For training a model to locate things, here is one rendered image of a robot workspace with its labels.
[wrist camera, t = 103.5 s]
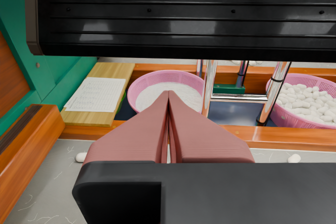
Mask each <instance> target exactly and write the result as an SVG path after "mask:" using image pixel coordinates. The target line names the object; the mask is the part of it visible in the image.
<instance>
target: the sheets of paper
mask: <svg viewBox="0 0 336 224"><path fill-rule="evenodd" d="M125 82H126V79H118V78H100V77H87V78H86V79H84V81H83V82H82V84H81V86H80V87H79V88H78V89H77V91H76V92H75V93H74V94H73V96H72V97H71V98H70V99H69V101H68V102H67V103H66V104H65V106H64V107H66V109H65V111H79V112H114V110H115V108H116V105H117V102H118V99H119V97H120V94H121V92H122V89H123V87H124V84H125Z"/></svg>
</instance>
